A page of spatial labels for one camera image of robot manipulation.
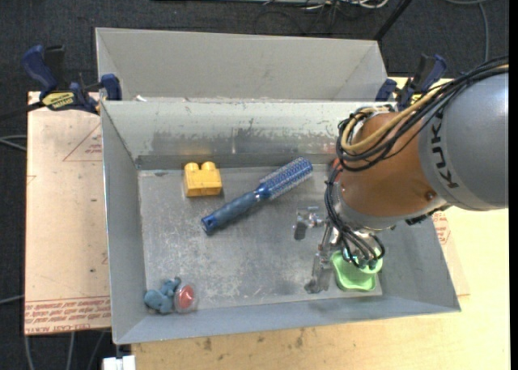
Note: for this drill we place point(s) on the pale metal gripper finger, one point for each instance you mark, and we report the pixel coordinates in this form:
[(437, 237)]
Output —
[(321, 275), (302, 222)]

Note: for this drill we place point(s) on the light green flat splat shape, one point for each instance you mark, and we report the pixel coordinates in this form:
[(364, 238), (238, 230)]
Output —
[(356, 279)]

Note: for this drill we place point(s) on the blue round hairbrush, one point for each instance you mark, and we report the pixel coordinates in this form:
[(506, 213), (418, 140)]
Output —
[(251, 198)]

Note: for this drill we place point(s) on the grey metal bin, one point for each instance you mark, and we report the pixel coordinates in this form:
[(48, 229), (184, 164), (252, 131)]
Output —
[(243, 255)]

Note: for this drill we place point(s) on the yellow toy building brick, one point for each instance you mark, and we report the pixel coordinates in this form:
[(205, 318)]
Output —
[(202, 182)]

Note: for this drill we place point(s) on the red piece in clear case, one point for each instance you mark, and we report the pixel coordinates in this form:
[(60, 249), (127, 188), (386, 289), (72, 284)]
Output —
[(186, 297)]

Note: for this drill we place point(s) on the blue toy elephant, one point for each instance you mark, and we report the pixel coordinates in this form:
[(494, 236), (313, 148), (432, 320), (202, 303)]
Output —
[(162, 297)]

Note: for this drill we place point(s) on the brown cardboard board, red print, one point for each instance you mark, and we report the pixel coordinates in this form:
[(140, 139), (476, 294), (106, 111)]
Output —
[(64, 206)]

